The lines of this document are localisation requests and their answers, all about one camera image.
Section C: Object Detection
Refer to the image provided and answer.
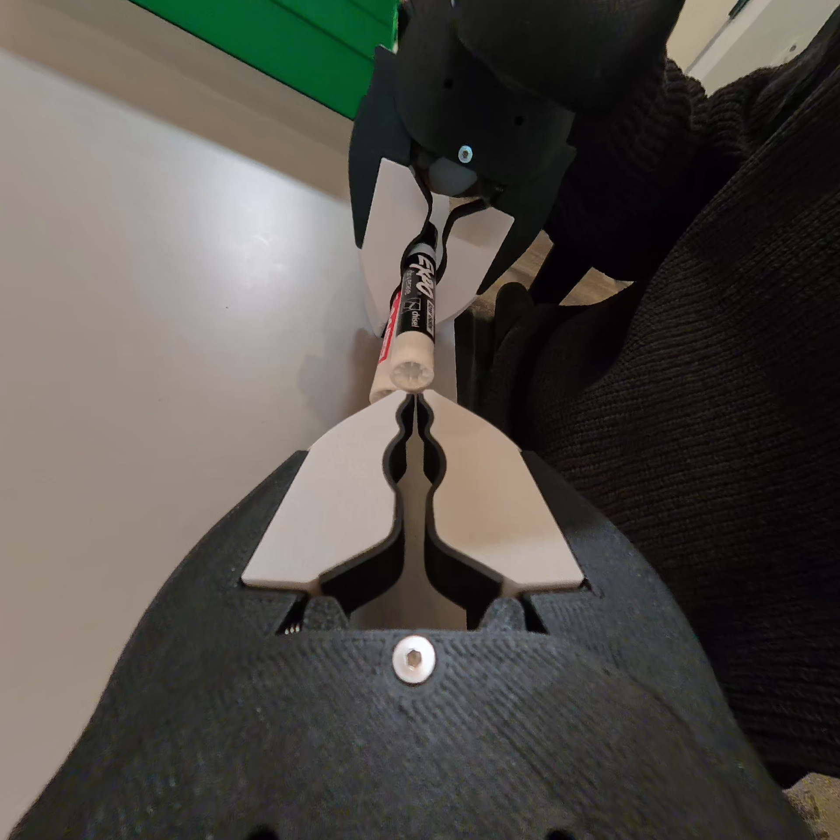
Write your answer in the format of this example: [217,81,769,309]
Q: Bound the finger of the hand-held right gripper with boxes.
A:
[358,157,439,340]
[430,200,517,324]

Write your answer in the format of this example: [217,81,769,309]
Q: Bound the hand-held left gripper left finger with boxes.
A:
[240,392,404,598]

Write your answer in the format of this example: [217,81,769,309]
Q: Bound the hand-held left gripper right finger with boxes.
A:
[413,389,588,597]

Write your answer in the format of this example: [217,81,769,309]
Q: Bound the black dry erase marker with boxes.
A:
[388,220,442,395]

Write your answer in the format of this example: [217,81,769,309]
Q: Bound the red dry erase marker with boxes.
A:
[366,292,404,406]

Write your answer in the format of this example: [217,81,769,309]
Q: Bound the person's right forearm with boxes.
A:
[538,56,840,290]

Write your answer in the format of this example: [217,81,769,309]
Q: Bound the green plastic bin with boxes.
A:
[128,0,401,122]

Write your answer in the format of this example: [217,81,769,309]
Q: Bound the person's black sweater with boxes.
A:
[459,66,840,788]

